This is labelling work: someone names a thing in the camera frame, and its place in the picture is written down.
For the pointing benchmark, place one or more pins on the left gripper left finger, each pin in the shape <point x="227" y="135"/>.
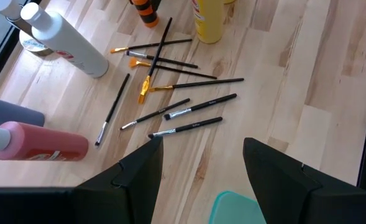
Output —
<point x="133" y="193"/>

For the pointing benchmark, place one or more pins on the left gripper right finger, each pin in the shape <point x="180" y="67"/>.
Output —
<point x="279" y="186"/>

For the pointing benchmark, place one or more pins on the large red paint bottle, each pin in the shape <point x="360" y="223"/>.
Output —
<point x="46" y="140"/>

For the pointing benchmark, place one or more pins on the large blue-violet paint bottle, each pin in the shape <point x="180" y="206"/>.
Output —
<point x="8" y="112"/>

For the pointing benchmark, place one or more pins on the large white paint bottle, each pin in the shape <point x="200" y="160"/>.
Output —
<point x="71" y="46"/>

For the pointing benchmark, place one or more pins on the large yellow paint bottle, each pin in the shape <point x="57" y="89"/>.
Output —
<point x="209" y="25"/>

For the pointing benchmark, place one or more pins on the small orange striped paint bottle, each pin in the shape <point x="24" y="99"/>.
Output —
<point x="145" y="12"/>

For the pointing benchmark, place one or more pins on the teal plastic tray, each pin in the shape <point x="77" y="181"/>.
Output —
<point x="232" y="211"/>

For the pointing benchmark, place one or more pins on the thick black silver-ferrule paintbrush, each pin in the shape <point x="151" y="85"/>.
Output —
<point x="213" y="101"/>
<point x="198" y="124"/>

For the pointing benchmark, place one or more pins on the black long gold-ferrule paintbrush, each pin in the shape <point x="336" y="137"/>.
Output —
<point x="213" y="82"/>

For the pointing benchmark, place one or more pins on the black gold-ferrule flat paintbrush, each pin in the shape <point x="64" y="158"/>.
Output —
<point x="158" y="53"/>

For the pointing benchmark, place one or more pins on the thin black orange-tip paintbrush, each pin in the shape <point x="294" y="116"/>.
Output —
<point x="164" y="43"/>

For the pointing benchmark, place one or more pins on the brass table lamp with bulb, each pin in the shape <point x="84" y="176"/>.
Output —
<point x="35" y="46"/>

